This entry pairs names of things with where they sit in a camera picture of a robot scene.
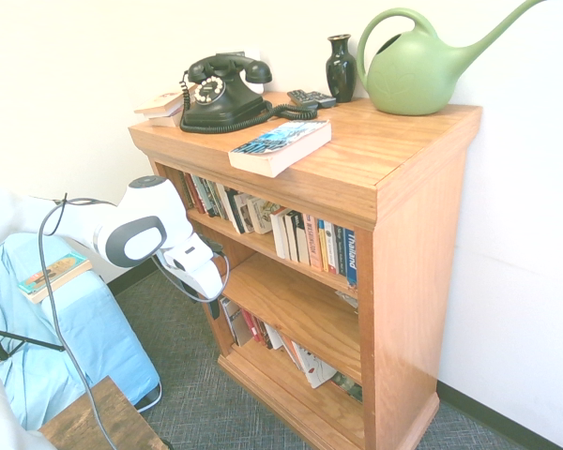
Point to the cream paperback red print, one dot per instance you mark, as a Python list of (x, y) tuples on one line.
[(162, 103)]

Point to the dark green cover book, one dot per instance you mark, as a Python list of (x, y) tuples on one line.
[(347, 386)]

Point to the black remote control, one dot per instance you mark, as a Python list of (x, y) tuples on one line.
[(323, 99), (301, 97)]

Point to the grey white leaning book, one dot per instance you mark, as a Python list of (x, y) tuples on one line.
[(231, 321)]

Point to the red spine leaning book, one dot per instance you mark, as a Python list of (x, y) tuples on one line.
[(251, 328)]

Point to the olive spine book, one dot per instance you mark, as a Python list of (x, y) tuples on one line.
[(186, 190)]

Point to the blue Thailand guide book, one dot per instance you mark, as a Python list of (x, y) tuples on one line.
[(351, 257)]

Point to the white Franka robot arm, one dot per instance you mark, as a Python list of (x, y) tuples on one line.
[(136, 220)]

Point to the red white fallen book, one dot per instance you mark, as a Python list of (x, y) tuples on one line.
[(269, 336)]

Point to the dark blue spine book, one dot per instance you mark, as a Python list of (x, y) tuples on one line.
[(341, 253)]

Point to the white cover text book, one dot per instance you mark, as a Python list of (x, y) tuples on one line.
[(278, 234)]

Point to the thin white spine book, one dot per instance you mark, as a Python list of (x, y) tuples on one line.
[(331, 250)]

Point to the dark green spine book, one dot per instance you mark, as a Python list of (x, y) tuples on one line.
[(215, 202)]

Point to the black camera tripod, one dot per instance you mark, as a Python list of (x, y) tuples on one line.
[(23, 338)]

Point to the black rotary telephone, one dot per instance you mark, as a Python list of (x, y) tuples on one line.
[(286, 111)]

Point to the blue white paperback book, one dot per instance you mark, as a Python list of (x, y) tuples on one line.
[(281, 140)]

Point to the pink orange spine book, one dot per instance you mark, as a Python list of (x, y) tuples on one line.
[(314, 244)]

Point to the white black spine book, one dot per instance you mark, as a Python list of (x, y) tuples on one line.
[(302, 241)]

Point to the cream cover leaning book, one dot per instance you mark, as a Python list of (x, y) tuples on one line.
[(263, 216)]

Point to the tan edge book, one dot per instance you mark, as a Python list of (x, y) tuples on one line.
[(62, 289)]

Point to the blue cloth covered seat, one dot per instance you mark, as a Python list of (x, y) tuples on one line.
[(89, 328)]

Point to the black rotary phone base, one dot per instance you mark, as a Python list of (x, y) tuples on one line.
[(220, 105)]

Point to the white brown leaning book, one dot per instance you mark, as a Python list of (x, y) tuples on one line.
[(246, 215)]

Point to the dark wooden table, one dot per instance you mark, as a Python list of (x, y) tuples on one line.
[(70, 426)]

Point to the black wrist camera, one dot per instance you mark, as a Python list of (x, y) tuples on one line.
[(214, 246)]

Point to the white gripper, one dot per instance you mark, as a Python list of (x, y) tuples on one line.
[(199, 274)]

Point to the black phone handset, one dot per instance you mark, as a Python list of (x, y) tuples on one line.
[(230, 65)]

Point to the teal orange cover book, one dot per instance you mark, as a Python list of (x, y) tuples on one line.
[(51, 272)]

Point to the black leaning book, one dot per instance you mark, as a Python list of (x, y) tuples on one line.
[(236, 213)]

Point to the wooden bookshelf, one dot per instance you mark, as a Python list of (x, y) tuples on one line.
[(413, 234)]

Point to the green plastic watering can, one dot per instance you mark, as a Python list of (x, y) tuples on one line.
[(413, 75)]

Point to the white book red figures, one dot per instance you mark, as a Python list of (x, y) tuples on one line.
[(315, 365)]

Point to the yellow spine book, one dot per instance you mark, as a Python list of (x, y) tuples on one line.
[(324, 248)]

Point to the black gold-rimmed vase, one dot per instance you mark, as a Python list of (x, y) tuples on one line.
[(341, 70)]

